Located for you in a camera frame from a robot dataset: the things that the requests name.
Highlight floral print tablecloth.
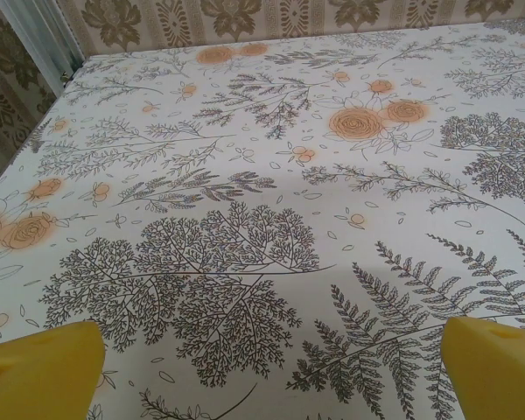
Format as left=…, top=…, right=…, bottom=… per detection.
left=0, top=17, right=525, bottom=420

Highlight aluminium frame post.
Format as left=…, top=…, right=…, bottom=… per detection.
left=0, top=0, right=87, bottom=95

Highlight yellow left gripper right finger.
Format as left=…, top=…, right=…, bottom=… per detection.
left=439, top=316, right=525, bottom=420

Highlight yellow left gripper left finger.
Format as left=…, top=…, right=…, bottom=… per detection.
left=0, top=320, right=106, bottom=420

